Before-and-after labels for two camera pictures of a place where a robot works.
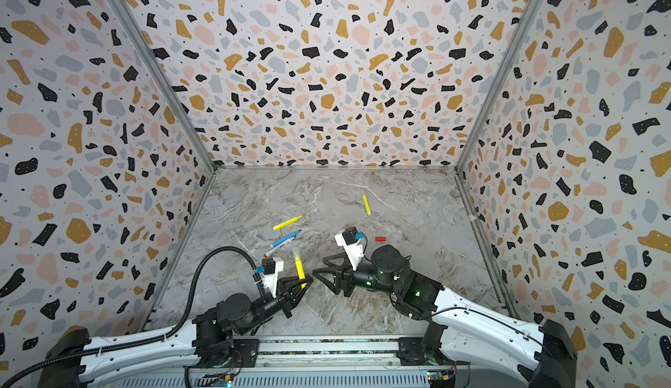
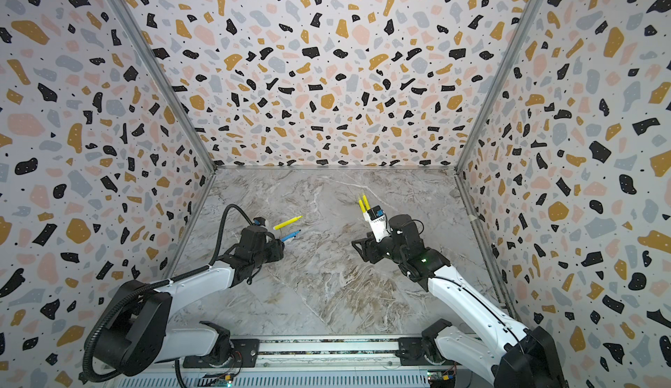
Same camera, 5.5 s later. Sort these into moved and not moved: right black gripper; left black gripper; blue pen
Moved: right black gripper; left black gripper
Not moved: blue pen
